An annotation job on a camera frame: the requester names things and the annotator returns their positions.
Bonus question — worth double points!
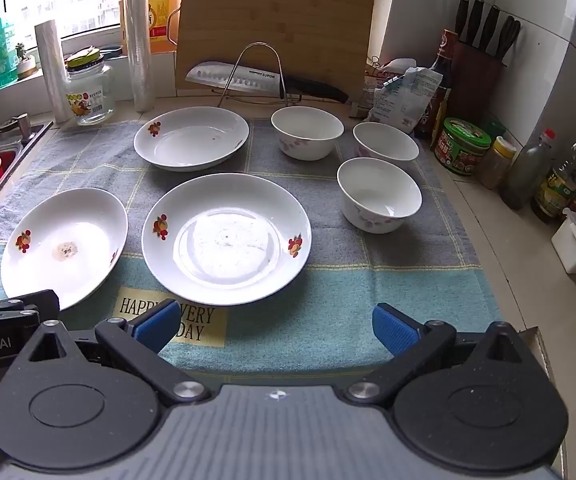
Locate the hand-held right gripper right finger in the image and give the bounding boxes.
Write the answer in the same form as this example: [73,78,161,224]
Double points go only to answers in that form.
[345,303,524,407]

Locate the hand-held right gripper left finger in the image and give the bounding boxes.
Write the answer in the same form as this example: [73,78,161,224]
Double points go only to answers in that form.
[28,299,211,407]

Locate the white plate fruit print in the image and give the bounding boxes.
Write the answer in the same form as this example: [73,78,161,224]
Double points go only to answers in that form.
[142,173,313,307]
[0,187,129,312]
[134,106,250,172]

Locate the white bowl pink flower print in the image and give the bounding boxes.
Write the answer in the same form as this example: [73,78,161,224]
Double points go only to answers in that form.
[352,121,420,165]
[271,106,345,162]
[337,157,423,234]

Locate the grey blue checked towel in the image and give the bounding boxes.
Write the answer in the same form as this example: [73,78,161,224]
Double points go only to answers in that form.
[0,117,511,376]

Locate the steel sink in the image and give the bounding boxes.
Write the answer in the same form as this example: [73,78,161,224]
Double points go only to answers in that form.
[0,120,53,251]

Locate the green lidded sauce jar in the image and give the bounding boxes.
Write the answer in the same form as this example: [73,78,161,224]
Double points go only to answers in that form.
[434,117,492,177]

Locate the yellow lidded spice jar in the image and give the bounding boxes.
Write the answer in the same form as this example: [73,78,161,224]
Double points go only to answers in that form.
[477,135,517,190]

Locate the clear bottle red cap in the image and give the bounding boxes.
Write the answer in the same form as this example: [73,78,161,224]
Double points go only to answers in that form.
[500,128,556,210]

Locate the yellow label oil bottle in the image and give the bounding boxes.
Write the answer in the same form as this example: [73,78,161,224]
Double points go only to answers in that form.
[530,125,576,224]

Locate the chrome sink fitting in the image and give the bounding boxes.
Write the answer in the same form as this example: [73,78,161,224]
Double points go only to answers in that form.
[0,112,32,142]

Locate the glass jar yellow green lid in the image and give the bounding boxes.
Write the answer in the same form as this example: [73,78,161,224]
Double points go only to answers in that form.
[65,47,116,127]

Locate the green capped jar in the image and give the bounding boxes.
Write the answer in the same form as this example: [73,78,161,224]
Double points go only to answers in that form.
[483,115,507,141]

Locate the white blue printed bag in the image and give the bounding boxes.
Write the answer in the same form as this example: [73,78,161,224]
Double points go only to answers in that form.
[368,67,444,133]

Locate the red white packet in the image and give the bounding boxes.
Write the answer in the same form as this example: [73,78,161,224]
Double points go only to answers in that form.
[363,57,419,111]

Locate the dark red knife block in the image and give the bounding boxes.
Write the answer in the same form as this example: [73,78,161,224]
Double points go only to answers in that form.
[448,40,509,126]

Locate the dark soy sauce bottle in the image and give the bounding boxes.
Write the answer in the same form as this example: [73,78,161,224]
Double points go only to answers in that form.
[415,29,460,141]

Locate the short plastic wrap roll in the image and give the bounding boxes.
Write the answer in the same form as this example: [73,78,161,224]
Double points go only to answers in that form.
[35,20,72,124]

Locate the tall plastic wrap roll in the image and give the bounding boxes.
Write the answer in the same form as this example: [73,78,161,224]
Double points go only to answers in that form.
[120,0,155,112]

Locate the small potted plant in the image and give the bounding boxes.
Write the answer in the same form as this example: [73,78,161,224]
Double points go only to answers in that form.
[14,42,37,79]

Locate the orange oil bottle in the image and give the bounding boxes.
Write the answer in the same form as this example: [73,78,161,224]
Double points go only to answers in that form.
[119,0,185,55]

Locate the bamboo cutting board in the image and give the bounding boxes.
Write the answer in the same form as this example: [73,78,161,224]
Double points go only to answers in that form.
[174,0,376,106]

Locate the black handled kitchen knife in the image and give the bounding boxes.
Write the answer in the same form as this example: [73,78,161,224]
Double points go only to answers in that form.
[185,61,349,104]

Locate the steel wire rack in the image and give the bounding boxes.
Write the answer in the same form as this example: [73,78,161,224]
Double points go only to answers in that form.
[211,42,319,108]

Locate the black handled scissors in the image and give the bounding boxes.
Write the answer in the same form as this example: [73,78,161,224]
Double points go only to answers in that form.
[496,15,522,61]

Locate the black handled block knife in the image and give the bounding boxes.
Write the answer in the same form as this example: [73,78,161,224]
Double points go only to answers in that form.
[468,0,486,49]
[480,5,502,54]
[455,0,471,44]

